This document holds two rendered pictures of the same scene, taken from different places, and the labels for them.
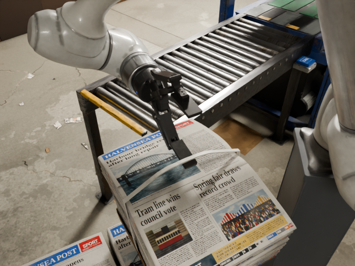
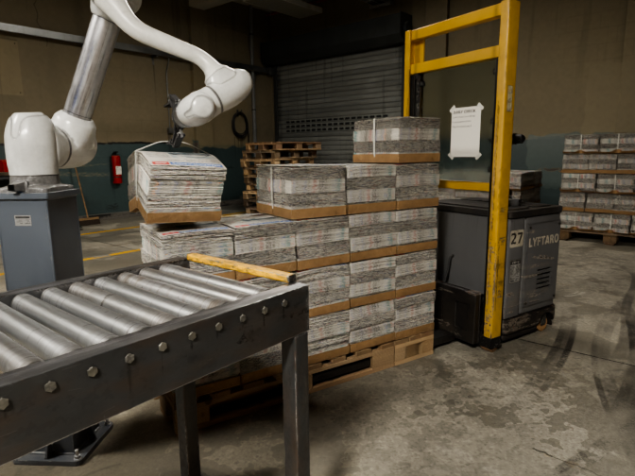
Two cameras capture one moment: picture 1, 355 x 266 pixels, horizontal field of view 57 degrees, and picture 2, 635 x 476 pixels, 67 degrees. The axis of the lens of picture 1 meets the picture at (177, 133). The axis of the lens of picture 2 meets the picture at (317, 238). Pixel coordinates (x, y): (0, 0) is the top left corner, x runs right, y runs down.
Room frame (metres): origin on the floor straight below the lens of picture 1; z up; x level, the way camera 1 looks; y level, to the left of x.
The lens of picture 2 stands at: (2.46, 0.43, 1.13)
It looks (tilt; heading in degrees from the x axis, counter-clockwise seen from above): 10 degrees down; 176
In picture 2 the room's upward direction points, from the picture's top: 1 degrees counter-clockwise
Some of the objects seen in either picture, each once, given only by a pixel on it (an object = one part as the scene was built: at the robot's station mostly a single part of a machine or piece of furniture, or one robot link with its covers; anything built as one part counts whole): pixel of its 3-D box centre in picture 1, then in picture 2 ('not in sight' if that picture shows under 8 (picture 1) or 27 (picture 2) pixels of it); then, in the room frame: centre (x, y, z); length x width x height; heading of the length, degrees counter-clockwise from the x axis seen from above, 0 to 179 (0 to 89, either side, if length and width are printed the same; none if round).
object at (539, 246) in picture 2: not in sight; (487, 263); (-0.50, 1.72, 0.40); 0.69 x 0.55 x 0.80; 29
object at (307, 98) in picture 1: (288, 61); not in sight; (2.34, -0.88, 0.38); 0.94 x 0.69 x 0.63; 46
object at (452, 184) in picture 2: not in sight; (454, 184); (-0.34, 1.44, 0.92); 0.57 x 0.01 x 0.05; 29
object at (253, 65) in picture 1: (225, 55); not in sight; (1.70, -0.27, 0.77); 0.47 x 0.05 x 0.05; 46
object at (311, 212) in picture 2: not in sight; (300, 208); (0.18, 0.49, 0.86); 0.38 x 0.29 x 0.04; 27
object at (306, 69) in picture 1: (304, 65); not in sight; (1.74, -0.75, 0.70); 0.10 x 0.10 x 0.03; 46
